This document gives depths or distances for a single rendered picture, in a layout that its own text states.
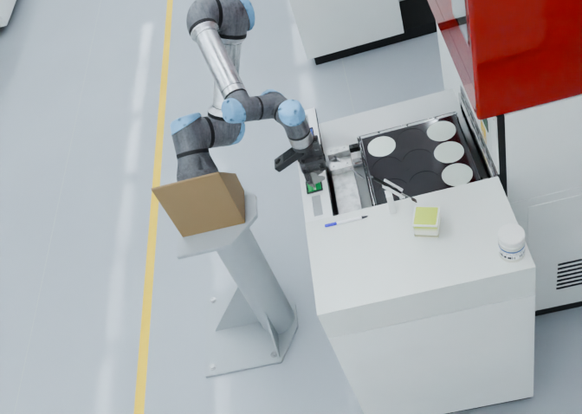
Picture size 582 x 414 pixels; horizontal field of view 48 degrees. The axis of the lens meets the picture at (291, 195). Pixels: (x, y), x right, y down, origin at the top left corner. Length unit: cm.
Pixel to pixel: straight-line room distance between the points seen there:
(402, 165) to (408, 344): 60
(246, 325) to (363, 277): 127
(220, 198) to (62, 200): 211
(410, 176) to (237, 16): 79
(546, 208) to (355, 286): 74
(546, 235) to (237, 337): 147
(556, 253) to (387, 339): 78
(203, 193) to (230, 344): 104
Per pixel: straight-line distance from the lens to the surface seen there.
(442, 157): 227
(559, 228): 242
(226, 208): 231
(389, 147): 234
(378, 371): 227
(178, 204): 230
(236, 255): 253
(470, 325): 210
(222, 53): 207
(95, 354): 343
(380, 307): 191
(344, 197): 225
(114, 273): 366
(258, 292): 274
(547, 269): 261
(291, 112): 193
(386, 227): 203
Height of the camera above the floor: 257
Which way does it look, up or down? 47 degrees down
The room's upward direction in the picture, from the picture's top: 23 degrees counter-clockwise
